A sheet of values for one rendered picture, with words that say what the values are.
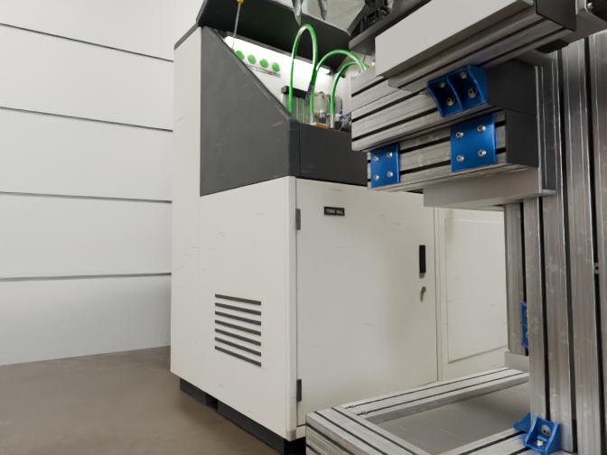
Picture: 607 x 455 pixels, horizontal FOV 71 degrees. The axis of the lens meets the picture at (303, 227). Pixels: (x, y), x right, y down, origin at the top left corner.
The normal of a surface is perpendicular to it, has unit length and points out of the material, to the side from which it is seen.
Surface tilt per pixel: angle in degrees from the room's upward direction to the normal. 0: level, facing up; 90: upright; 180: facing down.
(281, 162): 90
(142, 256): 90
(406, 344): 90
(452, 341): 90
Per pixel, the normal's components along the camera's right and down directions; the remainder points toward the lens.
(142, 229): 0.51, -0.05
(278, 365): -0.79, -0.03
